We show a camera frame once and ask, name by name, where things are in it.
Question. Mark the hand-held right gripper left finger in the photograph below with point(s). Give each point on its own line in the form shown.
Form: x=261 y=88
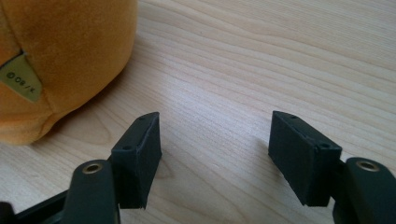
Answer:
x=137 y=161

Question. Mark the orange plush toy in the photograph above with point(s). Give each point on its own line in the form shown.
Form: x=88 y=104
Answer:
x=74 y=53

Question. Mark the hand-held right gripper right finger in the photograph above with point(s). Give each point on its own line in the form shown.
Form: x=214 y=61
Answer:
x=299 y=161

